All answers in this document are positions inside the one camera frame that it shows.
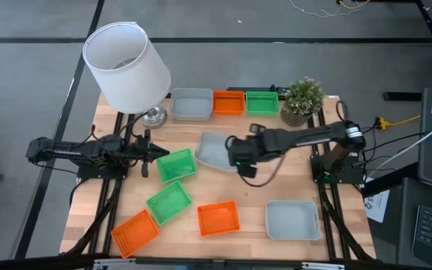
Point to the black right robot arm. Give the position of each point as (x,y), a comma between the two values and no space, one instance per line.
(313,135)

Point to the grey plastic bin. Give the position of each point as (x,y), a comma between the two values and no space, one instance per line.
(293,220)
(191,105)
(212,152)

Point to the potted green plant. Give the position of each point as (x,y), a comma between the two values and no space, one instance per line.
(303,98)

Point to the white shade table lamp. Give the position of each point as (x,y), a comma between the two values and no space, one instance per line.
(126,75)

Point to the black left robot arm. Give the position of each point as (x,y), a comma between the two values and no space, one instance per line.
(69,152)

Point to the black desk foot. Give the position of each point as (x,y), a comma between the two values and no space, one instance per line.
(401,96)

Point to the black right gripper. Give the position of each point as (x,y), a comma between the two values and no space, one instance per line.
(244,150)

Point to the white paper sheet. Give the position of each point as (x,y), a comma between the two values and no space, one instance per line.
(378,205)

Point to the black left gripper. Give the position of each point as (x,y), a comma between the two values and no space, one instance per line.
(146,153)

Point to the green slotted plastic basket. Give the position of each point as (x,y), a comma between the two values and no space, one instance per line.
(169,202)
(262,104)
(176,165)

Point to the black frame crossbar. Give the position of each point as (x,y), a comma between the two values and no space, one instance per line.
(216,262)

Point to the black bar behind baskets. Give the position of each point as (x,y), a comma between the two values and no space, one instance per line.
(276,90)

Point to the orange slotted plastic basket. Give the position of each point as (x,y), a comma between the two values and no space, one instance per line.
(135,234)
(228,104)
(218,219)

